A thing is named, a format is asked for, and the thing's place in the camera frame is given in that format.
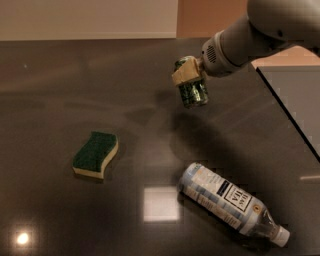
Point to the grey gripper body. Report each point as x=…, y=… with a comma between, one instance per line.
x=210, y=59

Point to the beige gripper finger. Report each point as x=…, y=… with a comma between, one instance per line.
x=187, y=69

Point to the green soda can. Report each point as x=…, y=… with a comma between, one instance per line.
x=194, y=94

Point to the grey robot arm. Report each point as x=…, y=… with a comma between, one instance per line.
x=268, y=27

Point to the green and yellow sponge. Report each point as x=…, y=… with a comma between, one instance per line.
x=94, y=156

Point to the plastic tea bottle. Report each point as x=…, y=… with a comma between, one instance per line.
x=233, y=205

